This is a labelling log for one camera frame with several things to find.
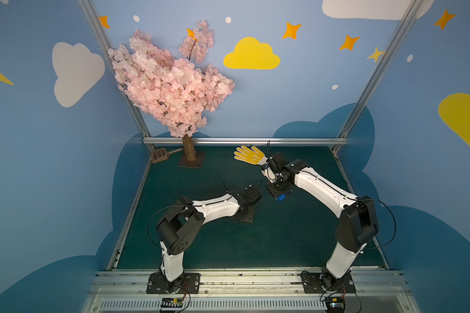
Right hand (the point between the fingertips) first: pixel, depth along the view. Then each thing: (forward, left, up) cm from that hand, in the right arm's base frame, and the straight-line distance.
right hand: (277, 187), depth 89 cm
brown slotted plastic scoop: (+26, +66, -9) cm, 71 cm away
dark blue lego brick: (-6, -1, +3) cm, 7 cm away
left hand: (-10, +13, -10) cm, 19 cm away
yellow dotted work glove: (+32, +10, -13) cm, 36 cm away
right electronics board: (-42, -21, -15) cm, 50 cm away
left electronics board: (-46, +42, -15) cm, 63 cm away
